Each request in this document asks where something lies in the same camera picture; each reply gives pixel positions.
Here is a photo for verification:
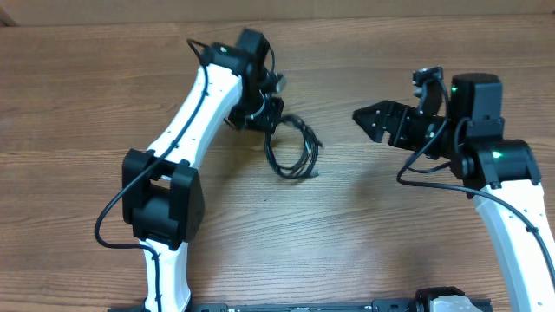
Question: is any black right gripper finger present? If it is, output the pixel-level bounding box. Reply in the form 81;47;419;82
353;113;386;142
353;100;395;119

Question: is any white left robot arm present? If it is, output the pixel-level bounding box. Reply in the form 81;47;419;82
115;29;284;311

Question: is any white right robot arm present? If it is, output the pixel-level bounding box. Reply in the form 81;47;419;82
352;68;554;311

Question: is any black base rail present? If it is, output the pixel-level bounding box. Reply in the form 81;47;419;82
186;286;493;312

